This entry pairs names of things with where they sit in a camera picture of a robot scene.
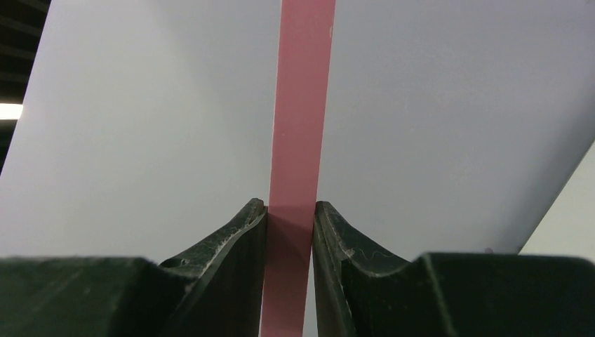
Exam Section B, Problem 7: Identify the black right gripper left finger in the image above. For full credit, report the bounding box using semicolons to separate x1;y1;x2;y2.
1;198;267;336

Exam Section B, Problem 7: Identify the pink wooden picture frame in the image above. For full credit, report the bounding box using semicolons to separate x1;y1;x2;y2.
261;1;335;336

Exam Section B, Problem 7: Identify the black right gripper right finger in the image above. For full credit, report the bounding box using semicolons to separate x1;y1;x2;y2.
312;201;594;336

